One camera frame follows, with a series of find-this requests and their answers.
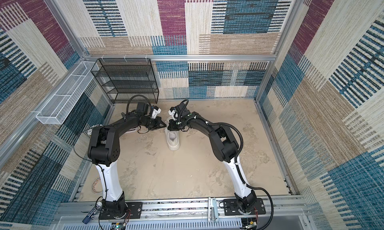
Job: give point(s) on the black mesh shelf rack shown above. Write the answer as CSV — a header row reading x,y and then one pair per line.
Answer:
x,y
121,79

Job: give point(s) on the white shoelace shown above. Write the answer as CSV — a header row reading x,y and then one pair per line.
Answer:
x,y
171,135

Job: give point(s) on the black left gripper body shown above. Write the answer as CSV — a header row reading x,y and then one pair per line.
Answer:
x,y
152,123

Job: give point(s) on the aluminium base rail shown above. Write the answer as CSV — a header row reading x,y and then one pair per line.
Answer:
x,y
283,213

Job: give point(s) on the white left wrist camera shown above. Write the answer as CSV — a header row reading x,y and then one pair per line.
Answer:
x,y
155,111

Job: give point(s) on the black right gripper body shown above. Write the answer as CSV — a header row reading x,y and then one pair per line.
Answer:
x,y
176,125

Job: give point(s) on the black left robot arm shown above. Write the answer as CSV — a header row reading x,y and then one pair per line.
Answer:
x,y
104,151

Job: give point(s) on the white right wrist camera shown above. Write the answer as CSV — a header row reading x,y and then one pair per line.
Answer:
x,y
173,113

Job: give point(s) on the white wire mesh tray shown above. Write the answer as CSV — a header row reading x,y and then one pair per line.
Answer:
x,y
60,105

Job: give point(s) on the white sneaker shoe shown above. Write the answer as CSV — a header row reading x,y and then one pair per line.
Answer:
x,y
173,145

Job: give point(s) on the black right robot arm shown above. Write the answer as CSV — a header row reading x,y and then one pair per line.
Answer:
x,y
226,142

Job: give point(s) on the clear tape roll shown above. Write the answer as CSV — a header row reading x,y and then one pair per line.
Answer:
x,y
96,186

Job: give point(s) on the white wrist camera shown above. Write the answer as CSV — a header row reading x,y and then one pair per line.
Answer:
x,y
173,113
155,111

